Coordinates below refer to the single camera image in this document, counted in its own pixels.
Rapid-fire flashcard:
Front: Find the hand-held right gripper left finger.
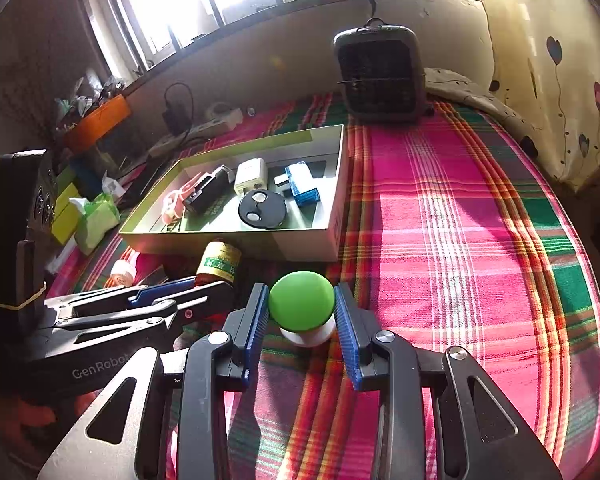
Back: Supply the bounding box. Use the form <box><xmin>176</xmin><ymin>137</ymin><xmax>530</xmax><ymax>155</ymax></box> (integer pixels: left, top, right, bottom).
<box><xmin>37</xmin><ymin>282</ymin><xmax>272</xmax><ymax>480</ymax></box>

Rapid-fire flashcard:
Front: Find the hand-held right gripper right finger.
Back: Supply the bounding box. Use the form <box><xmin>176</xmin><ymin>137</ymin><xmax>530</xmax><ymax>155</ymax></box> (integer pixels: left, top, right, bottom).
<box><xmin>332</xmin><ymin>282</ymin><xmax>563</xmax><ymax>480</ymax></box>

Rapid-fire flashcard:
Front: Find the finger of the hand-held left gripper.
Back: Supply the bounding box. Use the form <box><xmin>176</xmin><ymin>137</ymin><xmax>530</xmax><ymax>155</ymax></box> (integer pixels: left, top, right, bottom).
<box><xmin>44</xmin><ymin>276</ymin><xmax>237</xmax><ymax>319</ymax></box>
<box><xmin>54</xmin><ymin>300</ymin><xmax>179</xmax><ymax>347</ymax></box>

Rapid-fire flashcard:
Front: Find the green and white mushroom knob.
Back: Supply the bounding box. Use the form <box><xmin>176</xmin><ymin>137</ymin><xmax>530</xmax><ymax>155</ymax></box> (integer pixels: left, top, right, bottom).
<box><xmin>268</xmin><ymin>270</ymin><xmax>337</xmax><ymax>349</ymax></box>

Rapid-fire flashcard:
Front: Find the red plastic bottle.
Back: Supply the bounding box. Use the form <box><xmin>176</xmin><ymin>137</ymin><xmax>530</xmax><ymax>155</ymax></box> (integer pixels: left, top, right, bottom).
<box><xmin>195</xmin><ymin>240</ymin><xmax>242</xmax><ymax>289</ymax></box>

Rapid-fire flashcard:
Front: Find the green and white cardboard box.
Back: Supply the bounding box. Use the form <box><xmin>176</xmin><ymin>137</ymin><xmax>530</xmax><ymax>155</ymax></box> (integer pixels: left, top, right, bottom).
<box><xmin>118</xmin><ymin>123</ymin><xmax>351</xmax><ymax>263</ymax></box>

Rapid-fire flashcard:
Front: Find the black rectangular adapter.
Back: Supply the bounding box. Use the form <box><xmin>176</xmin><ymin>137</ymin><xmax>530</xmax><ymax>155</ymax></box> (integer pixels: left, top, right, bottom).
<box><xmin>184</xmin><ymin>165</ymin><xmax>239</xmax><ymax>214</ymax></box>

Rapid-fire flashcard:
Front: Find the black round key fob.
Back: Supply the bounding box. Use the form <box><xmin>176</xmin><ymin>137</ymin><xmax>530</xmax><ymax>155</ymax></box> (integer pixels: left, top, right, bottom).
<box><xmin>238</xmin><ymin>188</ymin><xmax>287</xmax><ymax>231</ymax></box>

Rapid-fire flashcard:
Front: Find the white power adapter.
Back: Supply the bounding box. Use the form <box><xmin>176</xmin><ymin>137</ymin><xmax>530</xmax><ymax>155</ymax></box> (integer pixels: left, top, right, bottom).
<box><xmin>233</xmin><ymin>158</ymin><xmax>267</xmax><ymax>196</ymax></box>

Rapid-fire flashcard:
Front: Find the person's left hand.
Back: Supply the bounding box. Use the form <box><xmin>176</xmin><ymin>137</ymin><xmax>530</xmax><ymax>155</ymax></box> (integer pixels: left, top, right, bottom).
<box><xmin>10</xmin><ymin>394</ymin><xmax>57</xmax><ymax>431</ymax></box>

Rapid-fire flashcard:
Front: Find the small red and white bottle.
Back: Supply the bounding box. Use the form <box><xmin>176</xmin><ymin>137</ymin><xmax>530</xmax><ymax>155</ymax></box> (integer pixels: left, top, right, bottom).
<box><xmin>109</xmin><ymin>250</ymin><xmax>141</xmax><ymax>287</ymax></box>

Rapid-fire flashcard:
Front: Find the lime green box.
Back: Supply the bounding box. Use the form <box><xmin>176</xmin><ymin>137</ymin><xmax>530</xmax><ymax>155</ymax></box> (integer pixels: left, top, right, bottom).
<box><xmin>50</xmin><ymin>182</ymin><xmax>81</xmax><ymax>246</ymax></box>

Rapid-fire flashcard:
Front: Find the dark green box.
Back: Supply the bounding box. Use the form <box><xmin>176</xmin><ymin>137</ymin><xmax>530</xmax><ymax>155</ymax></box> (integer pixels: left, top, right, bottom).
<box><xmin>54</xmin><ymin>164</ymin><xmax>79</xmax><ymax>192</ymax></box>

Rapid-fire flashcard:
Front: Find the green tissue pack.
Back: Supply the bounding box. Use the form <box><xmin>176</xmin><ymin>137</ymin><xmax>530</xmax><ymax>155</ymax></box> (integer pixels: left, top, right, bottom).
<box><xmin>68</xmin><ymin>192</ymin><xmax>121</xmax><ymax>256</ymax></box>

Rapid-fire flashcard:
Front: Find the pink plastic clip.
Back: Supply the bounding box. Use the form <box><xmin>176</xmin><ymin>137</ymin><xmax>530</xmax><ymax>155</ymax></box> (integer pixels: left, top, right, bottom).
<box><xmin>160</xmin><ymin>172</ymin><xmax>201</xmax><ymax>224</ymax></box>

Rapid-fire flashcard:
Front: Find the plaid tablecloth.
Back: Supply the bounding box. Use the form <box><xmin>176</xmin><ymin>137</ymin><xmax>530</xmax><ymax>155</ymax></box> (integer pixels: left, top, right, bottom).
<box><xmin>45</xmin><ymin>91</ymin><xmax>600</xmax><ymax>480</ymax></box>

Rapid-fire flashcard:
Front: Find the orange basket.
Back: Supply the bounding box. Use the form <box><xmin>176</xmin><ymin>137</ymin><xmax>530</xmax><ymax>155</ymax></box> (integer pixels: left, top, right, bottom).
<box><xmin>62</xmin><ymin>95</ymin><xmax>132</xmax><ymax>154</ymax></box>

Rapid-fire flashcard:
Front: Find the blue plastic block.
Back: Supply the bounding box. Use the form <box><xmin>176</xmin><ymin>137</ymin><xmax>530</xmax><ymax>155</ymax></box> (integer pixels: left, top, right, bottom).
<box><xmin>274</xmin><ymin>161</ymin><xmax>321</xmax><ymax>207</ymax></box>

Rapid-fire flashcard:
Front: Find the white power strip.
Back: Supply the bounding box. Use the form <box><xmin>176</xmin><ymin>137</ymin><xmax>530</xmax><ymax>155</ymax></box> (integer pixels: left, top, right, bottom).
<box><xmin>147</xmin><ymin>104</ymin><xmax>244</xmax><ymax>159</ymax></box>

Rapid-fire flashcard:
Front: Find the grey portable heater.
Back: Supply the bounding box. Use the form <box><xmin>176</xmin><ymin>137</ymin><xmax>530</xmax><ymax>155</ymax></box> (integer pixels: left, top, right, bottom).
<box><xmin>333</xmin><ymin>18</ymin><xmax>426</xmax><ymax>122</ymax></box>

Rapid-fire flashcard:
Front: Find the black charger with cable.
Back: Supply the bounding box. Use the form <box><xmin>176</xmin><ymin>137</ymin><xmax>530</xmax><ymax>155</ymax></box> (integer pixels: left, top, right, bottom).
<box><xmin>162</xmin><ymin>82</ymin><xmax>195</xmax><ymax>136</ymax></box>

